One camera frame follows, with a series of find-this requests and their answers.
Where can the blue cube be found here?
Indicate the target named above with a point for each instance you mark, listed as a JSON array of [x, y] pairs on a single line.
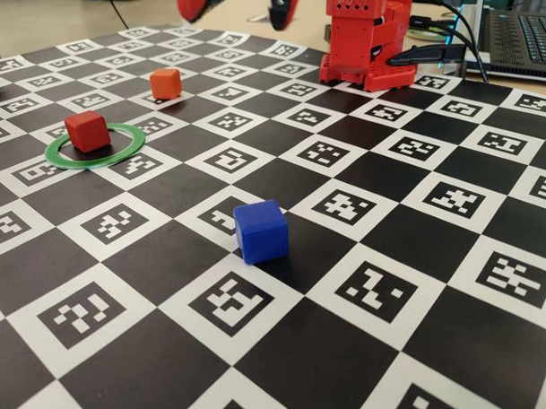
[[260, 234]]

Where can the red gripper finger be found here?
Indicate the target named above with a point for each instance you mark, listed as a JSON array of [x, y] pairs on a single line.
[[285, 6], [195, 5]]

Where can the red robot arm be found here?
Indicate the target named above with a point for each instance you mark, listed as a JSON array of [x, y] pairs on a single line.
[[356, 31]]

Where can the checkerboard marker mat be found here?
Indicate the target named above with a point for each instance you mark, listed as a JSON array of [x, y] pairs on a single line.
[[277, 330]]

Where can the orange cube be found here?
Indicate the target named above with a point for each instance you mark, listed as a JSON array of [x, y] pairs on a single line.
[[165, 85]]

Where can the dark laptop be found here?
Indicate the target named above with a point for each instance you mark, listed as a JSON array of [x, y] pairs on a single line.
[[518, 39]]

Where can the black clamp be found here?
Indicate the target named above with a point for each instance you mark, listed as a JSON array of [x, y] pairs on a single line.
[[429, 54]]

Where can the red cube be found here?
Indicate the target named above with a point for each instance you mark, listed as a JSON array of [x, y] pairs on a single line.
[[87, 132]]

